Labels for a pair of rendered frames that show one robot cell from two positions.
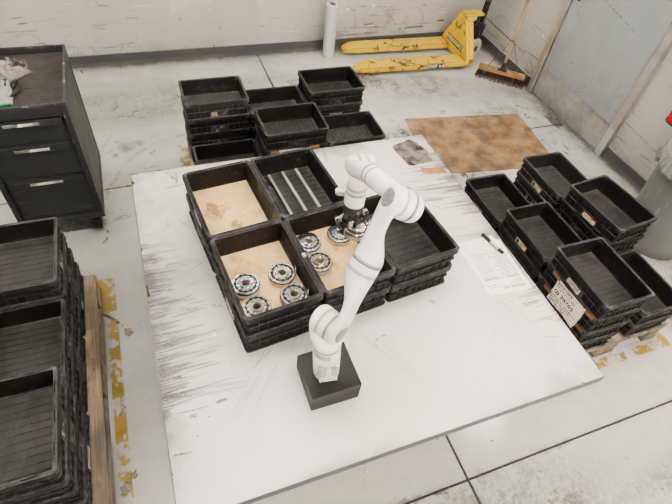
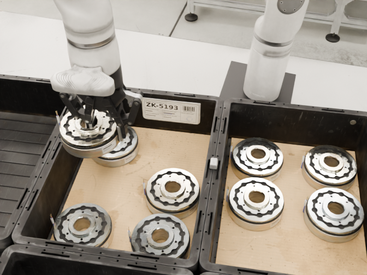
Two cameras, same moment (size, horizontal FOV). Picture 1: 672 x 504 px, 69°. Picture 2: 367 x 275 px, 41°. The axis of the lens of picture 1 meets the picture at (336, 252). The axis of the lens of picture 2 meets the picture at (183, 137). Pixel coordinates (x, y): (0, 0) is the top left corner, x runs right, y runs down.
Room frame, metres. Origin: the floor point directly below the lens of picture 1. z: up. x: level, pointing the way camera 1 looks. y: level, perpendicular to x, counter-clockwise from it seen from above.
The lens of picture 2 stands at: (1.65, 0.46, 1.59)
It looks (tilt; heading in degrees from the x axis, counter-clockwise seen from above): 45 degrees down; 222
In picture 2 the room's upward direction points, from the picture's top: straight up
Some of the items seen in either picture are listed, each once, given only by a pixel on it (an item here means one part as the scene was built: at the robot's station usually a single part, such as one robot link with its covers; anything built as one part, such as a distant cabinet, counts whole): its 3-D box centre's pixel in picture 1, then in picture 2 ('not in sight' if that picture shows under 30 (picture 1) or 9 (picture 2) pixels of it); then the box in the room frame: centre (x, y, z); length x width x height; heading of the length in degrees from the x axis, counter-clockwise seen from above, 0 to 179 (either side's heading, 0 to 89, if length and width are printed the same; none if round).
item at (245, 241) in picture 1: (265, 276); (292, 201); (1.11, 0.25, 0.87); 0.40 x 0.30 x 0.11; 33
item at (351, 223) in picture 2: (245, 283); (335, 210); (1.07, 0.31, 0.86); 0.10 x 0.10 x 0.01
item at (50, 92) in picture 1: (46, 147); not in sight; (2.11, 1.74, 0.45); 0.60 x 0.45 x 0.90; 26
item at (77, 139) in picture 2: (356, 226); (89, 125); (1.31, -0.06, 1.00); 0.10 x 0.10 x 0.01
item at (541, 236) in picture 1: (534, 248); not in sight; (2.04, -1.15, 0.31); 0.40 x 0.30 x 0.34; 26
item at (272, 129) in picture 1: (290, 148); not in sight; (2.56, 0.40, 0.37); 0.40 x 0.30 x 0.45; 116
